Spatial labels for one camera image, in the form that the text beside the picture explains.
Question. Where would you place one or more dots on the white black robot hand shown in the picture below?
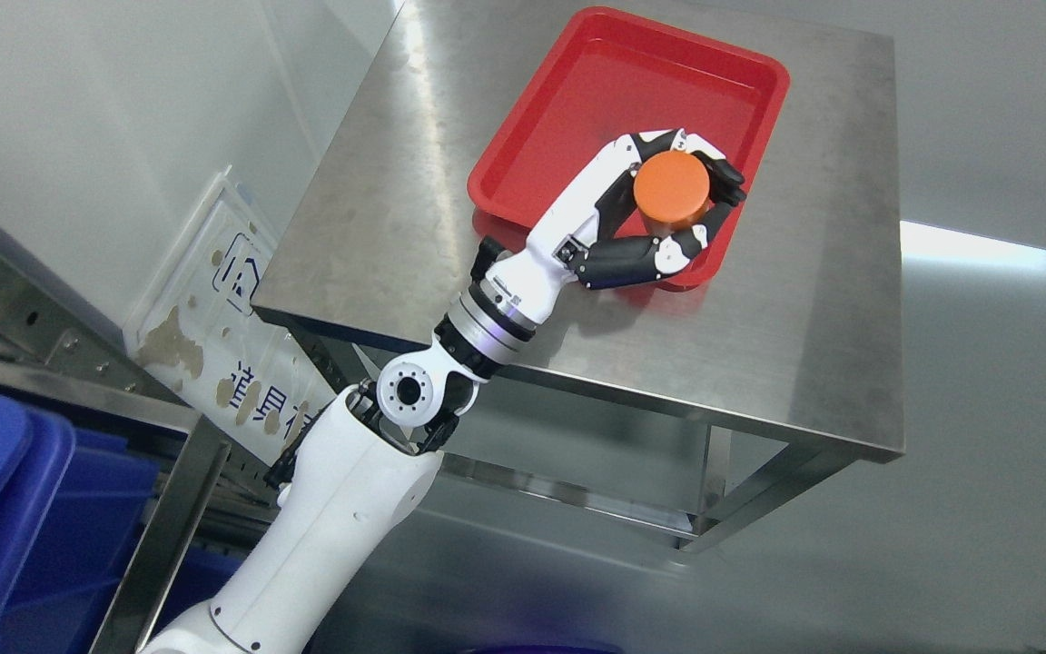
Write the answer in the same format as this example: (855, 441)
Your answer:
(576, 240)

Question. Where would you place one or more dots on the orange cylindrical capacitor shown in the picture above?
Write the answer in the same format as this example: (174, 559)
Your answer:
(671, 191)

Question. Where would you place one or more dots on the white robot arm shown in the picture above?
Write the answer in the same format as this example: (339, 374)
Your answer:
(367, 462)

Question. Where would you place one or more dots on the metal shelf rack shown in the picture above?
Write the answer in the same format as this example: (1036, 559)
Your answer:
(51, 358)

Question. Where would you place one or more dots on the red plastic tray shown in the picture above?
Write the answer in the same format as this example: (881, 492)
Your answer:
(611, 73)

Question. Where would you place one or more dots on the stainless steel table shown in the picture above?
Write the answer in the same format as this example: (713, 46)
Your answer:
(792, 355)

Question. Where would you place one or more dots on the white sign with blue text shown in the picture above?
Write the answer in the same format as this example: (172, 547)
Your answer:
(195, 329)

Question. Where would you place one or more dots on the blue bin upper left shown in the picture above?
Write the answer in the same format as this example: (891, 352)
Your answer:
(70, 503)

